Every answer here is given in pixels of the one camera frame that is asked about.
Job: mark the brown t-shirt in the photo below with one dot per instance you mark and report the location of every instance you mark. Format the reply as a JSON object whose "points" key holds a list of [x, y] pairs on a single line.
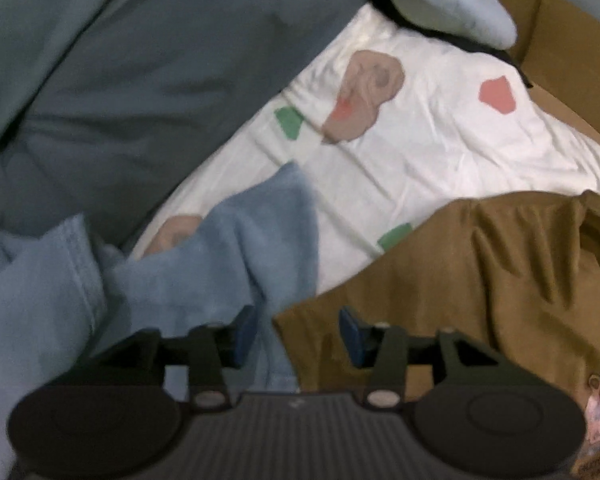
{"points": [[480, 270]]}

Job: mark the dark grey pillow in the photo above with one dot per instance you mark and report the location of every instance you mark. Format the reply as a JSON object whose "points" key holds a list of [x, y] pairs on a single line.
{"points": [[130, 85]]}

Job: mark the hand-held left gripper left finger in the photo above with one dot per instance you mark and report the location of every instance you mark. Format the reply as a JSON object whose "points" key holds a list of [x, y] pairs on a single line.
{"points": [[245, 332]]}

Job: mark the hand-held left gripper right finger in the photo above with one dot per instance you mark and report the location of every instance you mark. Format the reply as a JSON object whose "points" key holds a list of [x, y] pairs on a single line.
{"points": [[352, 335]]}

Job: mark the large cardboard sheet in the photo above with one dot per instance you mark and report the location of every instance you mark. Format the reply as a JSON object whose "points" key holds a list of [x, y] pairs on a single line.
{"points": [[570, 45]]}

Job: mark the cream printed blanket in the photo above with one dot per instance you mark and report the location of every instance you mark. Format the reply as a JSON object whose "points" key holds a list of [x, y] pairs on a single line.
{"points": [[430, 150]]}

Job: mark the light blue cloth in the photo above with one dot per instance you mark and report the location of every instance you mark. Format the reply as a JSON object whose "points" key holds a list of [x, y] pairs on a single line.
{"points": [[180, 280]]}

